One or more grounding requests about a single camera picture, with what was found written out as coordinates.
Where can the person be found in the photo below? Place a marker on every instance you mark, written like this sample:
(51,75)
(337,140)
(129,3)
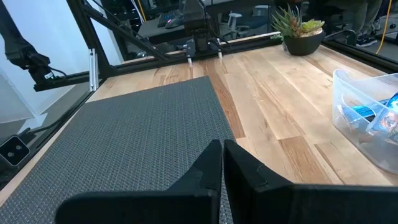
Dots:
(363,15)

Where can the black table-level camera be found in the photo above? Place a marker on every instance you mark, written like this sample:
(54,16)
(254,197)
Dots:
(14,152)

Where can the white office chair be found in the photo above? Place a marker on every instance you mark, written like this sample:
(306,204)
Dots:
(234,17)

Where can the black keyboard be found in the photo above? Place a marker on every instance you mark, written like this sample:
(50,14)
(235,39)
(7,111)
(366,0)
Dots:
(164,17)

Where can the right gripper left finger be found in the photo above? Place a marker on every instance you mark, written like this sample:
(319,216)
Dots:
(186,205)

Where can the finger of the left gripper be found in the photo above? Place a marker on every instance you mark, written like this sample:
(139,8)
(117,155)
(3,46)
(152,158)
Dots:
(218,48)
(191,53)

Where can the grey desk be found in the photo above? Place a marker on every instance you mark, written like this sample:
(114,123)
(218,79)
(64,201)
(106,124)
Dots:
(149,31)

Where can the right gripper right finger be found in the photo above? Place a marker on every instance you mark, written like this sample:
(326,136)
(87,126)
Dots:
(280,205)

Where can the potted succulent plant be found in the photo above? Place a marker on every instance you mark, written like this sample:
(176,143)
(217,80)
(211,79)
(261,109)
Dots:
(303,45)

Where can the clear plastic bin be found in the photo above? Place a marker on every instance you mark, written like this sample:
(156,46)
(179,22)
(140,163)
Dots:
(342,81)

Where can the black curved bar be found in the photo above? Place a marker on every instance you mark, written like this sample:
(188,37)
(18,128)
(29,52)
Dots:
(342,31)

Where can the person's shoe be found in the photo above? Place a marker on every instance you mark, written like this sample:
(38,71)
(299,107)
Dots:
(367,40)

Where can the black aluminium table frame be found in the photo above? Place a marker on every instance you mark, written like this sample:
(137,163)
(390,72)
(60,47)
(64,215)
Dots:
(91,37)

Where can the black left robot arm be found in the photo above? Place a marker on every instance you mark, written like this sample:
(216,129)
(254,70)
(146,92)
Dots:
(194,15)

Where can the grey woven placemat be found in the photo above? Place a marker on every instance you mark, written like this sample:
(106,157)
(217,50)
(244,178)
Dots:
(124,130)

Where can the black computer mouse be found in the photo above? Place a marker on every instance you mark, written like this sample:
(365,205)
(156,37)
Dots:
(174,23)

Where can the silver frame bracket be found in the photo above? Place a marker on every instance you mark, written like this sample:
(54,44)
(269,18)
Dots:
(93,70)

